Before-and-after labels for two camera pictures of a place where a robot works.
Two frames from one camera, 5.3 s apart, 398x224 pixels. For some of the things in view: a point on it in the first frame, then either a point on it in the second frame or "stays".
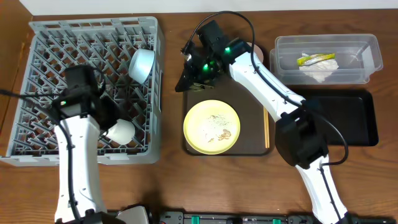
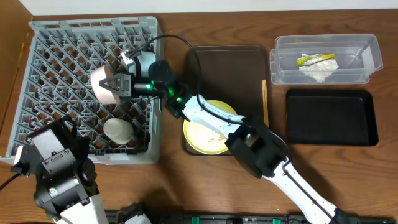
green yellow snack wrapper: [311, 59] stays
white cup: [122, 132] stays
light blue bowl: [140, 64] stays
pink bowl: [257, 51] to [103, 93]
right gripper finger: [185, 82] to [120, 85]
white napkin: [320, 70] stays
